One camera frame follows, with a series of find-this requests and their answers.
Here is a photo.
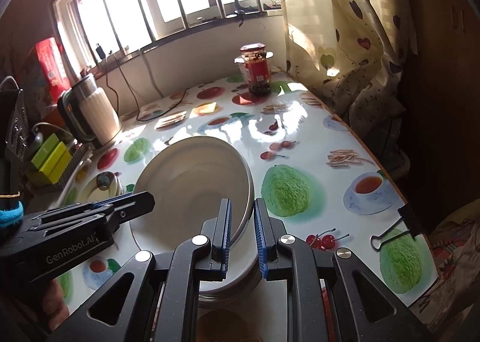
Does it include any left hand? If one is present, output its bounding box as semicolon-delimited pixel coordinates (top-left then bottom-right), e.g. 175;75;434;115
41;279;69;332

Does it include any white electric kettle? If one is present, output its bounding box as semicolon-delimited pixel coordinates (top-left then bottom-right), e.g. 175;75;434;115
57;74;122;149

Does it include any red-label sauce jar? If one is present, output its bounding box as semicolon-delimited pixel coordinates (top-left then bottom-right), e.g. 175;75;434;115
240;43;271;96

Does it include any black binder clip right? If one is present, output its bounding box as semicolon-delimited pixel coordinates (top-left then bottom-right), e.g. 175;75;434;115
369;204;424;253

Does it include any cream plate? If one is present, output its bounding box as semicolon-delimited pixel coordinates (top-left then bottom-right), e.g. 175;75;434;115
76;171;124;203

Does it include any upper green box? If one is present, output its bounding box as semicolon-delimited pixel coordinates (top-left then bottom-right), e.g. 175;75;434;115
30;133;59;170

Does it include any red snack bag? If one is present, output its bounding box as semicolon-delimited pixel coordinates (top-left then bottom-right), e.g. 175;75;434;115
34;37;71;104

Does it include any white blue-striped bowl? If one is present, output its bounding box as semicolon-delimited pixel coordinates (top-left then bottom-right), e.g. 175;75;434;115
200;232;258;296
130;136;256;268

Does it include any heart-patterned curtain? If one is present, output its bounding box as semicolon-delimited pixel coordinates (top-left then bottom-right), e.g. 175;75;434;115
281;0;415;137

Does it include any lower yellow-green box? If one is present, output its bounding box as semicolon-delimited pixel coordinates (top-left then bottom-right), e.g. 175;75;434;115
38;142;72;185

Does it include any white cup behind jar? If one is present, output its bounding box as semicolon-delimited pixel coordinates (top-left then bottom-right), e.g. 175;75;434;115
234;51;274;84

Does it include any stainless steel bowl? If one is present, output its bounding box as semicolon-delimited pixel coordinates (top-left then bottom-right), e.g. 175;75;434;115
199;266;261;310

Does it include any zigzag patterned tray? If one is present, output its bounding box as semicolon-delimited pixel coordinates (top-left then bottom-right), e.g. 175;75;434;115
36;145;93;194

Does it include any black power cable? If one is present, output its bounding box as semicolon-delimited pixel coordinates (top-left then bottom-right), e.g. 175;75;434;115
95;43;191;123

